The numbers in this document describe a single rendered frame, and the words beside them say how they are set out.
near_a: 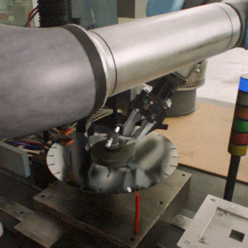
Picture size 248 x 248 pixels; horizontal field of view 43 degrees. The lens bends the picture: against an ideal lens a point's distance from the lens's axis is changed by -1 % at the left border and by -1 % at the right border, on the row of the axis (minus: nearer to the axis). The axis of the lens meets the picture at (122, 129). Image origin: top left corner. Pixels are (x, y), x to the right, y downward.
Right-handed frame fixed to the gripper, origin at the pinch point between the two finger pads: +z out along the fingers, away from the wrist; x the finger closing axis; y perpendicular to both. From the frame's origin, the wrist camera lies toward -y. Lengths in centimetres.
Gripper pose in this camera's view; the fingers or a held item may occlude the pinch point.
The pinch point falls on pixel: (128, 138)
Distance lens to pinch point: 78.9
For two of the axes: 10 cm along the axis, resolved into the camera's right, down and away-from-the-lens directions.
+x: 8.2, 5.7, -0.5
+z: -5.3, 7.8, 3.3
